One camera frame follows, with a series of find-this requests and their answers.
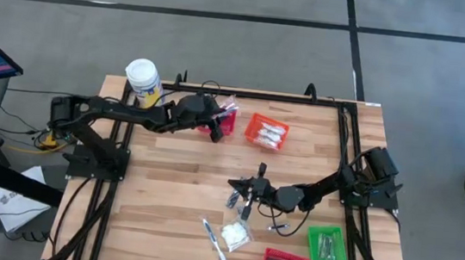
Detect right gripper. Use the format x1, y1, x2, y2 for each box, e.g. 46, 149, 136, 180
223, 158, 269, 223

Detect bagged toothbrush blue handle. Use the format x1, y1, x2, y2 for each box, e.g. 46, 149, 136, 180
214, 104, 240, 121

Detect bagged toothbrush red handle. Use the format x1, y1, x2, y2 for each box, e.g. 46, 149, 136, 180
216, 92, 239, 113

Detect bagged white cotton balls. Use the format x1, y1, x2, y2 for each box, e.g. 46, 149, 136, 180
218, 217, 255, 255

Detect bagged silver nail clipper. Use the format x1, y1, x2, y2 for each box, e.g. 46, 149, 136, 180
315, 232, 330, 260
325, 233, 339, 260
267, 221, 292, 235

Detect bagged toothbrush blue bristles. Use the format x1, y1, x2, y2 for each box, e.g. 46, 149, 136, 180
195, 215, 233, 260

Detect small red mesh basket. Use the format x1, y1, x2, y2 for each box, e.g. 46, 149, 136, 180
195, 103, 239, 139

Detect orange mesh basket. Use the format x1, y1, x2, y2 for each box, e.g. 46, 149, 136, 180
242, 112, 292, 153

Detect Lysol wipes canister yellow label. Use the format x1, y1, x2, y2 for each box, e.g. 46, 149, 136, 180
121, 56, 171, 114

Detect black cart leg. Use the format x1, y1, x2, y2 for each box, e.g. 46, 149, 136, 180
0, 157, 68, 208

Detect white paper sheets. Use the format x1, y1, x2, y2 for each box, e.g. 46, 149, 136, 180
0, 161, 57, 238

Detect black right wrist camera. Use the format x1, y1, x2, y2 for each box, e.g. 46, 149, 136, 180
250, 177, 279, 206

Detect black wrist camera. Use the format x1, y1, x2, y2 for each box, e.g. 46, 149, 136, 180
250, 177, 279, 206
175, 92, 208, 124

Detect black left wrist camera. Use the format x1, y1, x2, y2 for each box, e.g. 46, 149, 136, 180
175, 92, 208, 124

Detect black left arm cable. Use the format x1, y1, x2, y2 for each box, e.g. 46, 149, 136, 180
147, 73, 222, 116

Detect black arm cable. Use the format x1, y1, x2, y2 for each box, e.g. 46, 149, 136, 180
253, 90, 377, 246
147, 73, 222, 116

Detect black aluminium rig frame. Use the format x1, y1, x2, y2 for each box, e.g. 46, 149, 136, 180
40, 58, 432, 260

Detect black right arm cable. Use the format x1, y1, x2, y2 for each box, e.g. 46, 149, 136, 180
253, 90, 377, 246

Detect yellow floor cable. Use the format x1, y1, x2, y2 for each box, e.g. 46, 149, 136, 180
0, 125, 72, 158

